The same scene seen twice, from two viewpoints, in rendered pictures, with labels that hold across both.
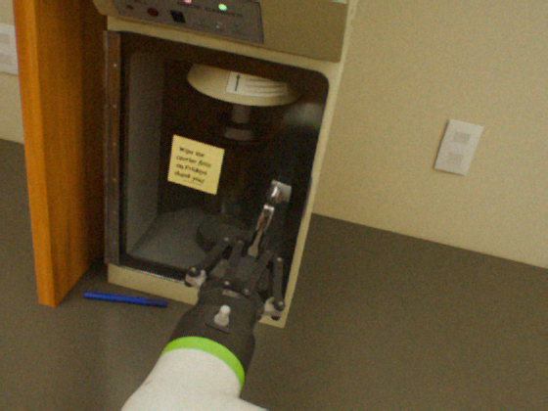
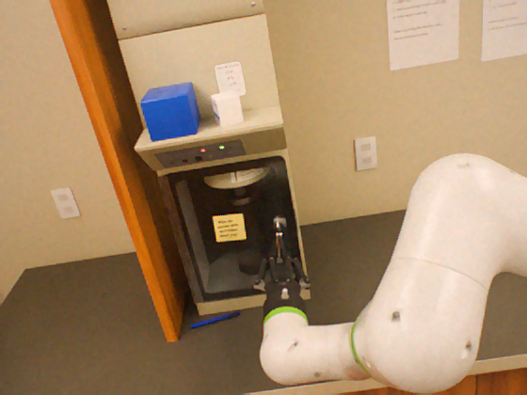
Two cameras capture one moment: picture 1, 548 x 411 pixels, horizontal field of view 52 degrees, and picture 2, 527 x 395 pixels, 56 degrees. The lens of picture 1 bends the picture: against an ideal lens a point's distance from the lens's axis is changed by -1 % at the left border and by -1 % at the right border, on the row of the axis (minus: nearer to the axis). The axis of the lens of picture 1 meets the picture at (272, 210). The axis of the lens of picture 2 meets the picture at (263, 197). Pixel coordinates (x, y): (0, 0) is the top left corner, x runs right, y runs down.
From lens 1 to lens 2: 0.46 m
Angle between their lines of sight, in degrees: 5
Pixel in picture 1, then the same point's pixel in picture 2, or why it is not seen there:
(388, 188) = (336, 193)
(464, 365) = not seen: hidden behind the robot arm
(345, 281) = (334, 258)
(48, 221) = (161, 291)
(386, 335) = (369, 278)
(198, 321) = (274, 301)
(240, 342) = (297, 303)
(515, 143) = (397, 137)
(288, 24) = (256, 143)
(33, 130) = (140, 244)
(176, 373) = (278, 325)
